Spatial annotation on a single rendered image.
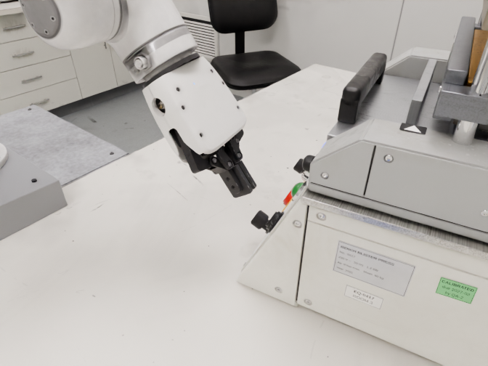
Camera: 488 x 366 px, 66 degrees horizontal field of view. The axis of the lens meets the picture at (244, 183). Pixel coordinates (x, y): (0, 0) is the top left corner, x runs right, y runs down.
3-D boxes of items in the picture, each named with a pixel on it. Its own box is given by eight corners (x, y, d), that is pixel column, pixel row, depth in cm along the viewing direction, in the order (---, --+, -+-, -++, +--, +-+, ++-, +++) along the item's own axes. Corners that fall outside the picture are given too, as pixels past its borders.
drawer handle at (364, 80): (382, 82, 52) (388, 52, 50) (354, 125, 41) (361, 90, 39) (367, 79, 53) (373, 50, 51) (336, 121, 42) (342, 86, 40)
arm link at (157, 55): (149, 37, 37) (166, 64, 38) (200, 19, 43) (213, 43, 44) (107, 73, 42) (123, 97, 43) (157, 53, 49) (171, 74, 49)
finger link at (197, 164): (178, 165, 40) (216, 174, 44) (177, 101, 42) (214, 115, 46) (171, 168, 41) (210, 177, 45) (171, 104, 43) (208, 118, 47)
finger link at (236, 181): (213, 156, 43) (242, 204, 45) (226, 144, 45) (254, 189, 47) (194, 164, 45) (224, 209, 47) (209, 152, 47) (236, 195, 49)
